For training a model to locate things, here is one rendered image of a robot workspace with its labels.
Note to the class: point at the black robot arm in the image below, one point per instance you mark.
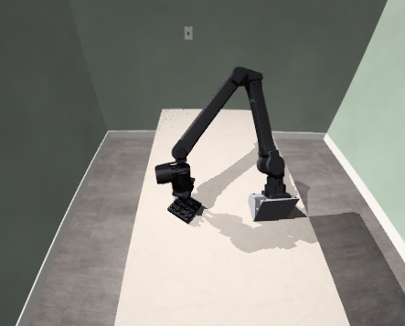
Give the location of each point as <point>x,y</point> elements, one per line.
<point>272,165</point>

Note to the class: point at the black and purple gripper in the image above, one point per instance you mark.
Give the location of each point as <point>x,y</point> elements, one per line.
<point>186,190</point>

